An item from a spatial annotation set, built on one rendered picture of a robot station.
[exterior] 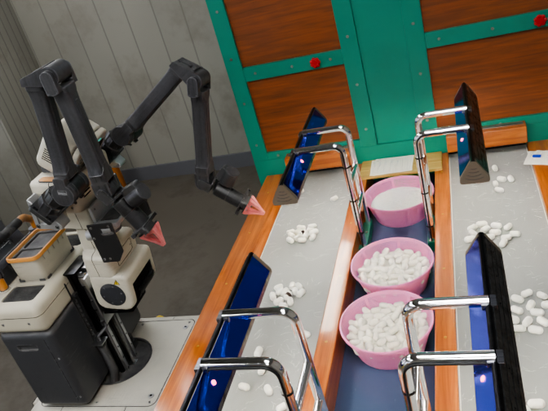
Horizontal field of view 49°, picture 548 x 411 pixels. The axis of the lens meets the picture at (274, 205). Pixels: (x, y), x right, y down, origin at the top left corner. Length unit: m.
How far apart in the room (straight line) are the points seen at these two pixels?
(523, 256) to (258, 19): 1.34
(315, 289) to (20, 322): 1.12
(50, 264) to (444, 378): 1.57
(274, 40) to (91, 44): 2.63
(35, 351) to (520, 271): 1.76
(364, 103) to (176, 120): 2.58
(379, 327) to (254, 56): 1.28
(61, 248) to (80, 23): 2.66
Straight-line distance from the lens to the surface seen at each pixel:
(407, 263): 2.02
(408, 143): 2.58
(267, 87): 2.58
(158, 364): 2.68
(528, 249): 2.02
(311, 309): 1.91
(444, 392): 1.56
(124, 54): 4.84
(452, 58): 2.47
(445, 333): 1.70
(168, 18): 4.60
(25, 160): 4.90
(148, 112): 2.24
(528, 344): 1.70
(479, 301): 1.24
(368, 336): 1.77
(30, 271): 2.51
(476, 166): 1.76
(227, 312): 1.36
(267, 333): 1.87
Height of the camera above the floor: 1.91
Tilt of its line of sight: 28 degrees down
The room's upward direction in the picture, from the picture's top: 17 degrees counter-clockwise
